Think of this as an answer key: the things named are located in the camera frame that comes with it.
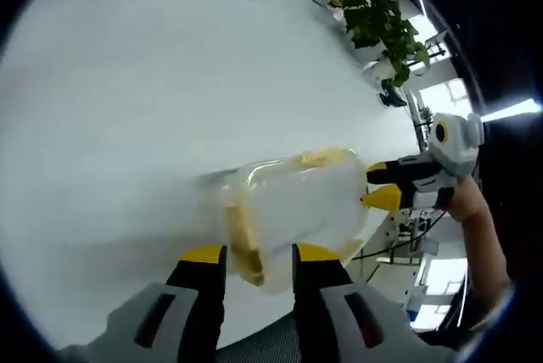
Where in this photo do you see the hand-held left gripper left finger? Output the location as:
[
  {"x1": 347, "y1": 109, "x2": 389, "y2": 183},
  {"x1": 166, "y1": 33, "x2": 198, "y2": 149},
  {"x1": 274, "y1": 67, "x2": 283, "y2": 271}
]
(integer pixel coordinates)
[{"x1": 59, "y1": 243, "x2": 228, "y2": 363}]

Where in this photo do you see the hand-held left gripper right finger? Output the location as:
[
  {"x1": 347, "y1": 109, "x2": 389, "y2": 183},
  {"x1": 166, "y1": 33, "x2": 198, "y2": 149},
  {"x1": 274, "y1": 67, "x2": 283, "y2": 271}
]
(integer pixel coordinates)
[{"x1": 291, "y1": 242, "x2": 451, "y2": 363}]

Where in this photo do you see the person's right hand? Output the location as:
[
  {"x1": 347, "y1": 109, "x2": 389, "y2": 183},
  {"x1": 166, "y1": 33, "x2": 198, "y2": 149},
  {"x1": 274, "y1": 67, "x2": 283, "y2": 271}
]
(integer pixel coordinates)
[{"x1": 439, "y1": 176, "x2": 489, "y2": 223}]

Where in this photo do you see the ceiling light strip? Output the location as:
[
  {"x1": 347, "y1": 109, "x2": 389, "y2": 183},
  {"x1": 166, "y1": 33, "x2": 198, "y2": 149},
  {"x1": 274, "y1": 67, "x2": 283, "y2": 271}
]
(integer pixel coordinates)
[{"x1": 483, "y1": 98, "x2": 543, "y2": 120}]

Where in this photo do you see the grey mesh office chair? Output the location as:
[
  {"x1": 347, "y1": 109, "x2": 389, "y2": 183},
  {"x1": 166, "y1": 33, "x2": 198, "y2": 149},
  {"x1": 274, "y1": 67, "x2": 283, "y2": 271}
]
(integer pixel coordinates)
[{"x1": 216, "y1": 315, "x2": 299, "y2": 363}]

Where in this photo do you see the green potted plant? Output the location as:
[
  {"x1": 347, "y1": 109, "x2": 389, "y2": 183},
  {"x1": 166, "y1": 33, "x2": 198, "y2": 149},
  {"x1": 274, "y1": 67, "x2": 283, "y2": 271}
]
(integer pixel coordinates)
[{"x1": 342, "y1": 0, "x2": 432, "y2": 87}]

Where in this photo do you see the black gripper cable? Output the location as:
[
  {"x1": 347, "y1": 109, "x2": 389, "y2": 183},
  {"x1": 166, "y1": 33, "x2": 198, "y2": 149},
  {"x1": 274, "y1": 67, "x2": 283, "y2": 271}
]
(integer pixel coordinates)
[{"x1": 350, "y1": 204, "x2": 451, "y2": 260}]

